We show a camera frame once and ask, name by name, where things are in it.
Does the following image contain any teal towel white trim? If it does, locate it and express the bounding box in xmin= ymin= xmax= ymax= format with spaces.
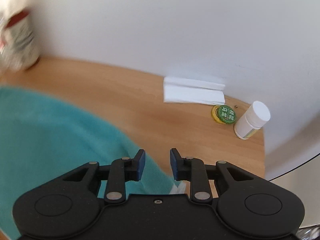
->
xmin=0 ymin=86 xmax=187 ymax=240

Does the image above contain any red lid travel tumbler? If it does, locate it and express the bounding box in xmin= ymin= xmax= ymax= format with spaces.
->
xmin=1 ymin=8 xmax=40 ymax=72

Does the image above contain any folded white tissue paper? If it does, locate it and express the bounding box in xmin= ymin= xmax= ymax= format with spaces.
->
xmin=163 ymin=76 xmax=225 ymax=105

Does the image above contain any green yellow round tin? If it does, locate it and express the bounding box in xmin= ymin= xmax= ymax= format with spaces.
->
xmin=211 ymin=105 xmax=236 ymax=125

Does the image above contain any white pill bottle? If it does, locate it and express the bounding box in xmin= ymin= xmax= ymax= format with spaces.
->
xmin=234 ymin=101 xmax=271 ymax=140

